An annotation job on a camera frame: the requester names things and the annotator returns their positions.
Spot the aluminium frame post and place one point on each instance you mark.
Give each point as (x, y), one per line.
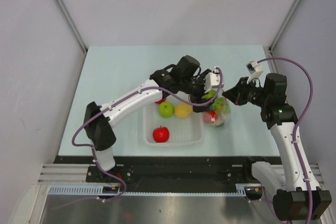
(60, 4)
(285, 23)

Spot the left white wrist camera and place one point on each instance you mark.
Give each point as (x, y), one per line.
(213, 80)

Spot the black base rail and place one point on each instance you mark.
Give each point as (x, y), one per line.
(205, 174)

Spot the cabbage head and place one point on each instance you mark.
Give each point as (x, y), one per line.
(223, 116)

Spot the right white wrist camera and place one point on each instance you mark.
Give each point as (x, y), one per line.
(255, 70)

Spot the clear plastic basket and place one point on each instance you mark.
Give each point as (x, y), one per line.
(187, 131)

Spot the small red pepper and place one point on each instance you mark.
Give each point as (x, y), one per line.
(161, 134)

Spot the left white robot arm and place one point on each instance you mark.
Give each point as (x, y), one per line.
(100, 120)

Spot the light blue table mat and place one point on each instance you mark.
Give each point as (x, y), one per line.
(111, 72)

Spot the right aluminium frame post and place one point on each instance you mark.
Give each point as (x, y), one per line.
(285, 23)

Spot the white cable duct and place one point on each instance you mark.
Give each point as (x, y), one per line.
(100, 190)

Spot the red tomato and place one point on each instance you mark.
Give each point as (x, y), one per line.
(210, 117)
(160, 101)

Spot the green apple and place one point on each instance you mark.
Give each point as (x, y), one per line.
(209, 94)
(166, 109)

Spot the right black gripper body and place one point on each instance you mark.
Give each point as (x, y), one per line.
(252, 94)

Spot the yellow lemon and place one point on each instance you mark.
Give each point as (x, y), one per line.
(183, 110)

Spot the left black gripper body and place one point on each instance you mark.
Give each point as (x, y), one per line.
(197, 92)

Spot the left aluminium frame post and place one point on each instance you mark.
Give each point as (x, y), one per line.
(60, 4)

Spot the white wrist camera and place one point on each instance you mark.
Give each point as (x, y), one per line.
(255, 70)
(213, 80)

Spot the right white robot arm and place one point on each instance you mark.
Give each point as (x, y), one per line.
(297, 195)

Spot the green guava fruit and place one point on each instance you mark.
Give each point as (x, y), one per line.
(218, 104)

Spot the clear orange zip bag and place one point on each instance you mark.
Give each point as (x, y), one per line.
(219, 112)

